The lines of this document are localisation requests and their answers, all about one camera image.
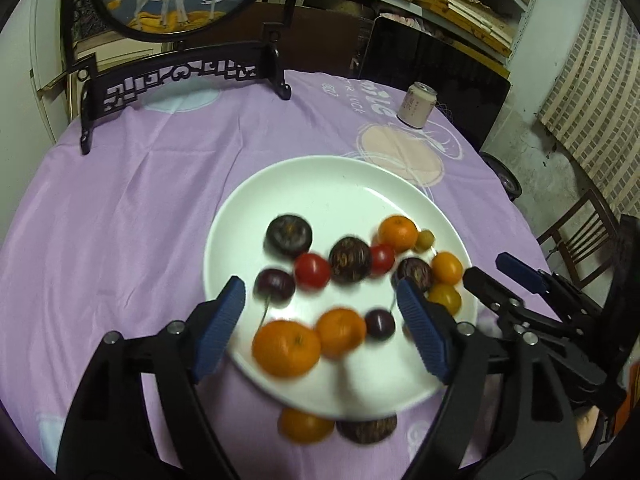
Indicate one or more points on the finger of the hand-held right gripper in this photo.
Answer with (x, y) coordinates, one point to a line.
(487, 290)
(522, 272)

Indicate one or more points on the small dark water chestnut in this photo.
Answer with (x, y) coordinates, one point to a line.
(414, 274)

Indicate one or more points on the beige drink can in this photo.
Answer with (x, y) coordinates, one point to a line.
(416, 106)

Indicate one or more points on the black round stool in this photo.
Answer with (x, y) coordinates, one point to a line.
(507, 180)

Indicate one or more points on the white shelving unit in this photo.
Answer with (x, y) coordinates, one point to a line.
(530, 15)

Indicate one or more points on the red cherry tomato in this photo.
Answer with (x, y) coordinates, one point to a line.
(312, 271)
(382, 259)

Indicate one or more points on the dark red cherry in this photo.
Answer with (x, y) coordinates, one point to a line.
(274, 284)
(380, 323)

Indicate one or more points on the bamboo wall mat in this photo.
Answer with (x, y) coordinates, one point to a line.
(595, 110)

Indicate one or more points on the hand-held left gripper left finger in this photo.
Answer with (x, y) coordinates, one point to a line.
(220, 330)

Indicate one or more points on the person's right forearm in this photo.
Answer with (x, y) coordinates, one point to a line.
(592, 425)

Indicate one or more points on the white plate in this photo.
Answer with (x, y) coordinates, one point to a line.
(310, 195)

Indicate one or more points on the white board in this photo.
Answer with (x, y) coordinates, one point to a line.
(50, 100)

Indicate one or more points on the small yellow fruit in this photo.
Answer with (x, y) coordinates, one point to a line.
(425, 240)

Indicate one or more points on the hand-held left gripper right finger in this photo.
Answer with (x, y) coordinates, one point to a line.
(425, 330)

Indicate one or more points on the black glass panel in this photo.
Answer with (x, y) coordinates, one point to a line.
(440, 60)

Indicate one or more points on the wooden chair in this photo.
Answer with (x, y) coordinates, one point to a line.
(565, 217)

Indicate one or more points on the brown wooden board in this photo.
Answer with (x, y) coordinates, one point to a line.
(325, 40)

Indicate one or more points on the orange mandarin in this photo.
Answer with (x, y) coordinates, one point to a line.
(286, 349)
(397, 233)
(340, 332)

